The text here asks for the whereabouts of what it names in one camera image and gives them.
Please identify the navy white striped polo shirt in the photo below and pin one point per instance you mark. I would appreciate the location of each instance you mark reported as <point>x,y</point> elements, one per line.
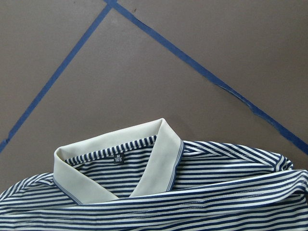
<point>145,178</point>

